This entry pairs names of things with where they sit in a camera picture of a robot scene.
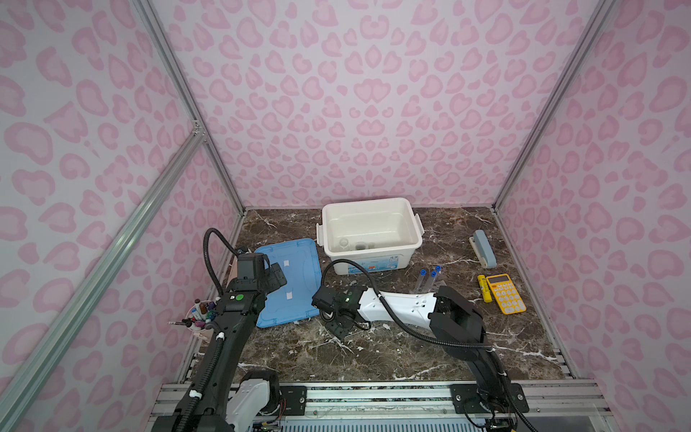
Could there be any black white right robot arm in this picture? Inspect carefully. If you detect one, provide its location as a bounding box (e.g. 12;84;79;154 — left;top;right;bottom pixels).
311;258;536;431

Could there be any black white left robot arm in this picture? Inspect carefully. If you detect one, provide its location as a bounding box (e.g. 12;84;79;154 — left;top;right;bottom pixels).
152;228;287;431

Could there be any blue plastic bin lid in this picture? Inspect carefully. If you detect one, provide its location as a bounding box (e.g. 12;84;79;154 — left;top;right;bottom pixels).
257;239;322;329

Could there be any pink pen holder cup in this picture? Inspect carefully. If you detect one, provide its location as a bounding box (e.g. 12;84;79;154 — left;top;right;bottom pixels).
168;299;216;343

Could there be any white plastic storage bin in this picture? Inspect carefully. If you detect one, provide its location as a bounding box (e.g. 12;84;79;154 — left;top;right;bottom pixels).
316;198;425;273

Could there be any clear test tube rack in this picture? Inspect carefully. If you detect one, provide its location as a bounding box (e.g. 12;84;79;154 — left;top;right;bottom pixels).
415;278;446;294

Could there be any yellow calculator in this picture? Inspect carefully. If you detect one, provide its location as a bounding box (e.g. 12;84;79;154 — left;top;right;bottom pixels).
487;274;527;315

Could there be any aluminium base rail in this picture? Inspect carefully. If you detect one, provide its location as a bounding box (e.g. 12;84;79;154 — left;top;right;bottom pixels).
145;380;611;432

